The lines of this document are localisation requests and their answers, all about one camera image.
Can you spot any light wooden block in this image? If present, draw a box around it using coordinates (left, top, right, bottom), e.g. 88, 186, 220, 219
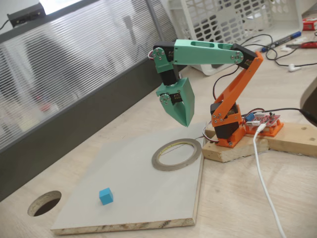
202, 127, 270, 163

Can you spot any small blue cube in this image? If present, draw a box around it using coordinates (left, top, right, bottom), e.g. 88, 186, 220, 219
99, 187, 114, 206

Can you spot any grey-faced particle board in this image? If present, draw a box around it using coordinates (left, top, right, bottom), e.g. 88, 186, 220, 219
51, 121, 208, 236

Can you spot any red and white box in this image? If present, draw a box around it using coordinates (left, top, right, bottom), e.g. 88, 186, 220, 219
302, 18, 317, 32

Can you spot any grey ring of tape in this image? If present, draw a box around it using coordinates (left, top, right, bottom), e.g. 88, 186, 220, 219
151, 138, 203, 172

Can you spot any black power cable with plug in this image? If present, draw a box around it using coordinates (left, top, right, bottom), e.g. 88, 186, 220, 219
266, 107, 317, 120

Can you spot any blue-capped marker pen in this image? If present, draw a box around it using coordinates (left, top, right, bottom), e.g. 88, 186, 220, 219
262, 31, 302, 52

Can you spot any white USB cable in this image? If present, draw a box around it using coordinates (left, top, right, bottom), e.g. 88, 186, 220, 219
252, 123, 287, 238

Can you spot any red controller circuit board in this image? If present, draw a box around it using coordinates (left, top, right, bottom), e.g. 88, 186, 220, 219
244, 112, 282, 127

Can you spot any long wooden plank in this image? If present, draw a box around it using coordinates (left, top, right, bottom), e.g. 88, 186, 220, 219
266, 121, 317, 157

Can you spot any black electronic box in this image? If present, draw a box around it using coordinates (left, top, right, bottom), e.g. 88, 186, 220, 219
6, 2, 47, 27

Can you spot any white plastic lattice basket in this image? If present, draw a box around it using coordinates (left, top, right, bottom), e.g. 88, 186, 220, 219
169, 0, 303, 76

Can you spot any frosted desk partition panel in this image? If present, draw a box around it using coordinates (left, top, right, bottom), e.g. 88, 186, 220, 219
0, 0, 179, 203

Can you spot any metal pole with flange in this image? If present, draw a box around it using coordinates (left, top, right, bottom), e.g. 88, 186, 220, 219
145, 0, 163, 43

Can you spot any thin black desk wire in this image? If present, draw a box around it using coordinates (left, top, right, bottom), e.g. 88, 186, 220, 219
235, 34, 317, 67

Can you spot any dark curved object, beige rim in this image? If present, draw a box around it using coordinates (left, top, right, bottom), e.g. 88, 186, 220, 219
300, 76, 317, 124

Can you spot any red-handled hand tool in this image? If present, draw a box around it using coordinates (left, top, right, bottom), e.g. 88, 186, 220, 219
286, 41, 317, 50

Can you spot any orange printed board mount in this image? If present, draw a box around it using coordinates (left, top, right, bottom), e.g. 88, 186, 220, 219
245, 119, 284, 137

